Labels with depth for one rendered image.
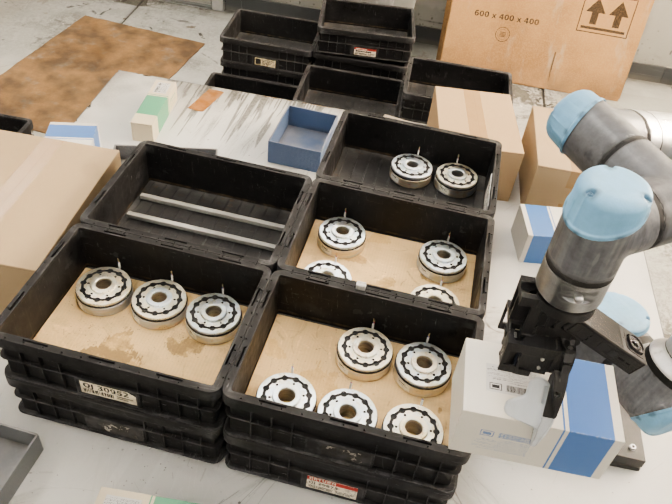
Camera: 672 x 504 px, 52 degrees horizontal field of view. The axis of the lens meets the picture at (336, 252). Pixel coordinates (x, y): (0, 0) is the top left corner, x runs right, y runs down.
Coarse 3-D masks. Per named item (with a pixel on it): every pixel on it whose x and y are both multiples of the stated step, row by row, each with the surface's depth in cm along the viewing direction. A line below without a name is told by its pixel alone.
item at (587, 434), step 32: (480, 352) 93; (480, 384) 89; (512, 384) 89; (576, 384) 90; (608, 384) 91; (480, 416) 86; (576, 416) 87; (608, 416) 87; (448, 448) 92; (480, 448) 91; (512, 448) 89; (544, 448) 88; (576, 448) 87; (608, 448) 86
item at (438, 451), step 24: (336, 288) 128; (264, 312) 122; (432, 312) 126; (456, 312) 126; (480, 336) 122; (240, 360) 115; (240, 408) 109; (264, 408) 108; (288, 408) 108; (336, 432) 107; (360, 432) 106; (384, 432) 106; (432, 456) 106; (456, 456) 104
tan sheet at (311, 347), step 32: (288, 320) 134; (288, 352) 128; (320, 352) 129; (256, 384) 122; (320, 384) 124; (352, 384) 124; (384, 384) 125; (448, 384) 126; (384, 416) 120; (448, 416) 121
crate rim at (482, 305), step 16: (368, 192) 149; (384, 192) 150; (304, 208) 143; (432, 208) 148; (448, 208) 148; (288, 240) 136; (304, 272) 130; (368, 288) 128; (384, 288) 129; (480, 288) 131; (432, 304) 127; (448, 304) 127; (480, 304) 128
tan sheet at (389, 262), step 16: (320, 224) 155; (368, 240) 153; (384, 240) 154; (400, 240) 154; (304, 256) 147; (320, 256) 148; (368, 256) 149; (384, 256) 150; (400, 256) 150; (416, 256) 151; (352, 272) 145; (368, 272) 146; (384, 272) 146; (400, 272) 147; (416, 272) 147; (464, 272) 148; (400, 288) 143; (448, 288) 144; (464, 288) 145; (464, 304) 142
